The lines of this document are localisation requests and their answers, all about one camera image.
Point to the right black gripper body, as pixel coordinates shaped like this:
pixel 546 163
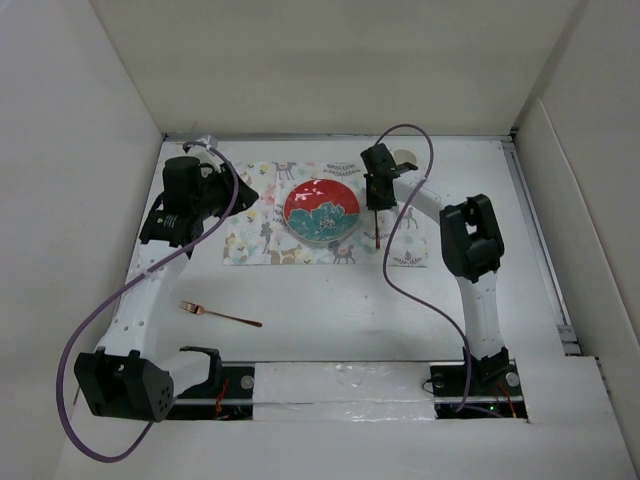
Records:
pixel 376 201

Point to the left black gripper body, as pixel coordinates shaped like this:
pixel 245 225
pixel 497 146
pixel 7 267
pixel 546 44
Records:
pixel 217 192

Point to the pale yellow mug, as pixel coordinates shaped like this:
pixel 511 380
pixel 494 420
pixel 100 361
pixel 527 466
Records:
pixel 402 156

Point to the animal print cloth placemat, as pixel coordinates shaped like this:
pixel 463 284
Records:
pixel 259 236

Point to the copper spoon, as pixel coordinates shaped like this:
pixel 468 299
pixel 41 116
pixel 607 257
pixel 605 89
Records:
pixel 376 230

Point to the red and teal plate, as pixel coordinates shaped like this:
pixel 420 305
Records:
pixel 320 210

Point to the copper fork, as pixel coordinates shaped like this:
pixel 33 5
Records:
pixel 197 309

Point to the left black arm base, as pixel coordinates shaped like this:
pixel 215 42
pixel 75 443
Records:
pixel 226 395

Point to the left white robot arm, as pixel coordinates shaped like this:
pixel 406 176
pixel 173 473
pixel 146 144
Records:
pixel 124 377

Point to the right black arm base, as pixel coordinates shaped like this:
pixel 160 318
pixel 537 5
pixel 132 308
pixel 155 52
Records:
pixel 488 388

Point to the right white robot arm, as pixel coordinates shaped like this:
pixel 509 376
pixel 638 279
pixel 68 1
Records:
pixel 471 246

